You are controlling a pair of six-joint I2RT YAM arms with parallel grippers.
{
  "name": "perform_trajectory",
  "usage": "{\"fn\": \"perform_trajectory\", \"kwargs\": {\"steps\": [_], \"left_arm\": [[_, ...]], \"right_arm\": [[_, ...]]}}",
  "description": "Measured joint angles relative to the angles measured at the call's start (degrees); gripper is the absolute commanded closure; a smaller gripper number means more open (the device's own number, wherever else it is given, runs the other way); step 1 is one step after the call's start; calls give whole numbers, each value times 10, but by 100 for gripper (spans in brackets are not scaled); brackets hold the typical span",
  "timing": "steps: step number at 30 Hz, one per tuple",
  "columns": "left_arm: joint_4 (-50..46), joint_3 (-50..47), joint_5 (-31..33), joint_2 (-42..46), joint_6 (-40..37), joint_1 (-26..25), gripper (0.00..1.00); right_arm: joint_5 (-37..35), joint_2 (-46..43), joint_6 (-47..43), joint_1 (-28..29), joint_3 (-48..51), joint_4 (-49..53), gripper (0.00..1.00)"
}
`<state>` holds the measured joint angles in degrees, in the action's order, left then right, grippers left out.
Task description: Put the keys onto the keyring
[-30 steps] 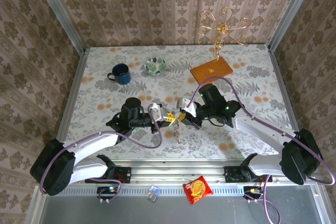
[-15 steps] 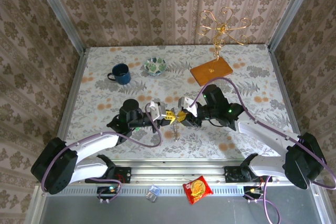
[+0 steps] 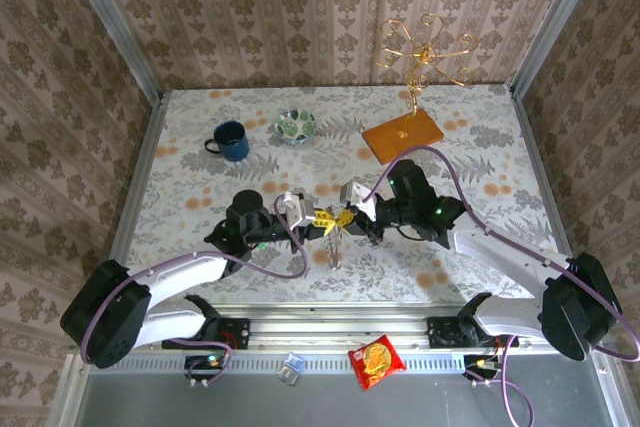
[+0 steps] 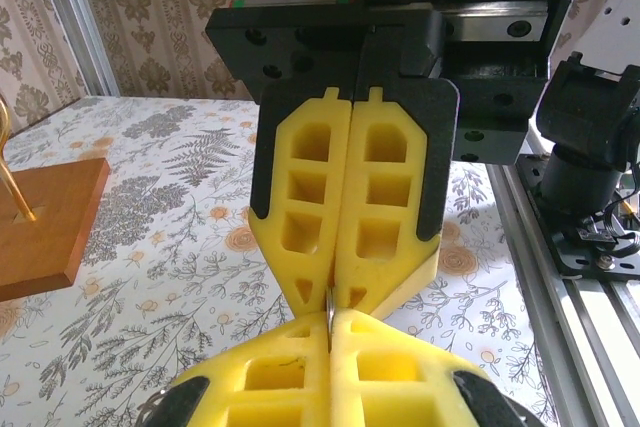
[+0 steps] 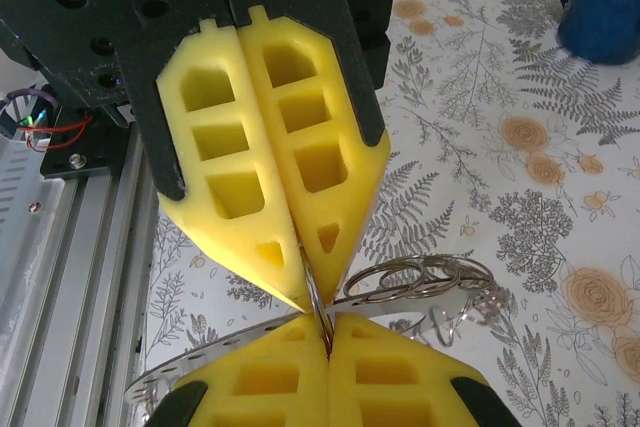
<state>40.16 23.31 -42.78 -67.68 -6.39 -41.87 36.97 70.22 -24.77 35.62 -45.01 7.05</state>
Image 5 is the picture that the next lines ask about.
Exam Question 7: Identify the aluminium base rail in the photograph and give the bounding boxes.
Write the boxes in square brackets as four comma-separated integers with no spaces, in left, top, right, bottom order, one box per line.
[0,111,161,427]

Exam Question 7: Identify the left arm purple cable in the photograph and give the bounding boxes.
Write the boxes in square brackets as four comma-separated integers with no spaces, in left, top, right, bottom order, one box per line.
[0,88,61,141]

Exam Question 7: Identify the grey slotted cable duct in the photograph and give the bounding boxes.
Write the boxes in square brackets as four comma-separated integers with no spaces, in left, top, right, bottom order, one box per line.
[0,139,56,228]

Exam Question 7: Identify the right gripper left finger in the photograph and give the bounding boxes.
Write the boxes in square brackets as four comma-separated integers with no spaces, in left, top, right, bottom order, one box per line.
[144,314,331,427]

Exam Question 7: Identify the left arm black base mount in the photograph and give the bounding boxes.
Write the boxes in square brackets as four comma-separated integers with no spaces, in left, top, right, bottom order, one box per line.
[39,106,136,181]

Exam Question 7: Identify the dark blue enamel mug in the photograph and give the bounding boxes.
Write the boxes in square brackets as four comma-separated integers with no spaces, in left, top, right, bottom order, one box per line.
[555,0,640,67]

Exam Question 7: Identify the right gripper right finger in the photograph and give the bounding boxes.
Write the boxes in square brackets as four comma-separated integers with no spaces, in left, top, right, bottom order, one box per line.
[327,311,521,427]

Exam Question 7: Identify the silver split key ring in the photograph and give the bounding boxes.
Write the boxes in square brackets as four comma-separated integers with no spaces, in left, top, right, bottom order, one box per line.
[302,245,335,356]

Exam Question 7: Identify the silver key holder disc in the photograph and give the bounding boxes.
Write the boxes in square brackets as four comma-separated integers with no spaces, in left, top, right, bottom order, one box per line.
[124,254,511,406]

